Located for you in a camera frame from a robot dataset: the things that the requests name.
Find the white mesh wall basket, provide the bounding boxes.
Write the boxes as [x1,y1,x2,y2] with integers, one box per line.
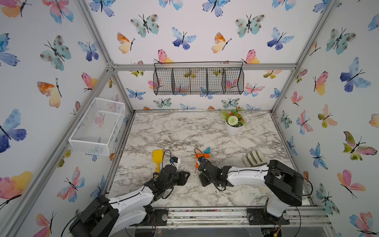
[68,97,125,156]

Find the striped green white cloth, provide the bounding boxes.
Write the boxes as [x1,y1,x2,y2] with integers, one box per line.
[242,151,268,167]

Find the black wire wall basket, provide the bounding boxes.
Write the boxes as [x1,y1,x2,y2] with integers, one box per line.
[152,61,245,96]

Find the yellow toy shovel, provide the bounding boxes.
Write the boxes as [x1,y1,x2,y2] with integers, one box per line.
[153,149,164,173]

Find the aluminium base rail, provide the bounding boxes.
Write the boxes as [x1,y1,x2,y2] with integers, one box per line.
[137,206,332,228]

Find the teal triangle block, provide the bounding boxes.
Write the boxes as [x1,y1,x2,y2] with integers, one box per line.
[203,147,210,154]

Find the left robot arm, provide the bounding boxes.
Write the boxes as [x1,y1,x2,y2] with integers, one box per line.
[65,165,190,237]

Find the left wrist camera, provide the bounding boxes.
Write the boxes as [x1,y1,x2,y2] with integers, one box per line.
[170,157,181,170]

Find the potted artificial flower plant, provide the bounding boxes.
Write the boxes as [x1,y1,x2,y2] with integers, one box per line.
[221,106,246,135]

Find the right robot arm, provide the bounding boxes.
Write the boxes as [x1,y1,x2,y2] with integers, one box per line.
[197,157,305,225]

